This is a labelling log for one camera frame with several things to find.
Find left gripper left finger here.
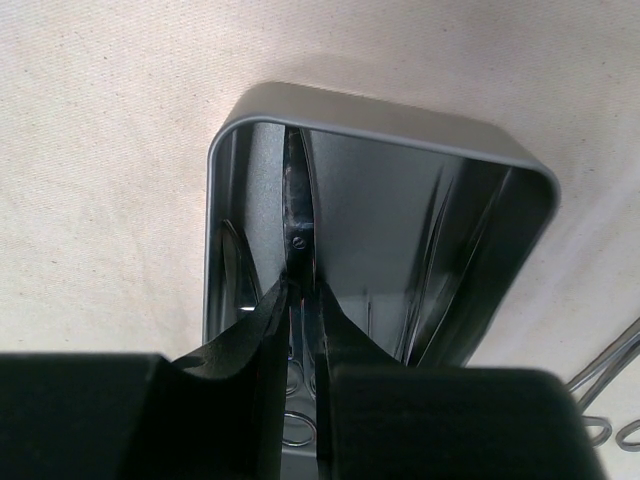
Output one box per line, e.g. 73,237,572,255
172,278,289,479

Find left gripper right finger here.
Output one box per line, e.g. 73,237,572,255
312,281,399,479

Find metal instrument tray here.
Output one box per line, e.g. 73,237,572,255
202,81,561,480

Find steel hemostat forceps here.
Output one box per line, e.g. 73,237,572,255
566,319,639,448
615,420,640,453

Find beige cloth wrap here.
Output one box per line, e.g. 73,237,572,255
1,1,639,376

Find steel tweezers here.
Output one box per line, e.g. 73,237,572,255
395,167,509,366

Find black surgical scissors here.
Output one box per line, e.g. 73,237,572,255
220,219,262,318

